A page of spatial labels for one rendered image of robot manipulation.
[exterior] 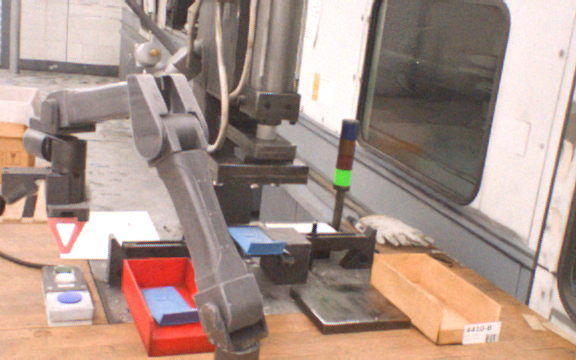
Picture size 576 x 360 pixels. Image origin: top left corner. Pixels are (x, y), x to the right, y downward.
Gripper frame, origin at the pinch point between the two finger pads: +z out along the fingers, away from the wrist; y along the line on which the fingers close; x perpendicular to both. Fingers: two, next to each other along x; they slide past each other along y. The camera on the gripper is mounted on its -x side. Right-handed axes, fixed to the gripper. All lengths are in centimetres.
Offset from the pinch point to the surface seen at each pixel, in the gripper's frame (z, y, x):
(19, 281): 7.5, -4.0, -7.3
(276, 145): -20.5, 2.8, 35.9
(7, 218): 83, -264, -7
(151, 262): 2.2, 1.8, 14.8
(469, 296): 3, 20, 70
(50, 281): 4.5, 3.5, -2.5
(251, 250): -1.9, 7.3, 31.7
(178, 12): -16, -554, 136
